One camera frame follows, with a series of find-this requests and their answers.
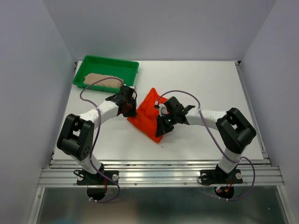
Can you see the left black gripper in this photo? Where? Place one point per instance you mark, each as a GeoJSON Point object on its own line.
{"type": "Point", "coordinates": [133, 113]}

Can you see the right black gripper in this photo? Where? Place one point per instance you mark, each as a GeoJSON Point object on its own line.
{"type": "Point", "coordinates": [161, 129]}

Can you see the orange t shirt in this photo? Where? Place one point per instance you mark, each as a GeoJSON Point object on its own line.
{"type": "Point", "coordinates": [145, 121]}

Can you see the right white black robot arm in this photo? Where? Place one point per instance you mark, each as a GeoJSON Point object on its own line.
{"type": "Point", "coordinates": [235, 130]}

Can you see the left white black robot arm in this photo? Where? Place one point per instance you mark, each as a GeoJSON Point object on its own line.
{"type": "Point", "coordinates": [80, 132]}

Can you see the beige folded t shirt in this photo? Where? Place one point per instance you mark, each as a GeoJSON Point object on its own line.
{"type": "Point", "coordinates": [103, 80]}

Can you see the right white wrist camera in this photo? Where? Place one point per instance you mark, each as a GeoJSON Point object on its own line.
{"type": "Point", "coordinates": [162, 109]}

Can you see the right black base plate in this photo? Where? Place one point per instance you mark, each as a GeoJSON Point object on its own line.
{"type": "Point", "coordinates": [213, 176]}

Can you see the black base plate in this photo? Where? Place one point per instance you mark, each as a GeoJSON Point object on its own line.
{"type": "Point", "coordinates": [213, 176]}
{"type": "Point", "coordinates": [86, 179]}

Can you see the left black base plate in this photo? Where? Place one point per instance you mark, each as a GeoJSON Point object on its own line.
{"type": "Point", "coordinates": [86, 179]}

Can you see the aluminium rail frame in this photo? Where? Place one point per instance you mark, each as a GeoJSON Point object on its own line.
{"type": "Point", "coordinates": [162, 188]}

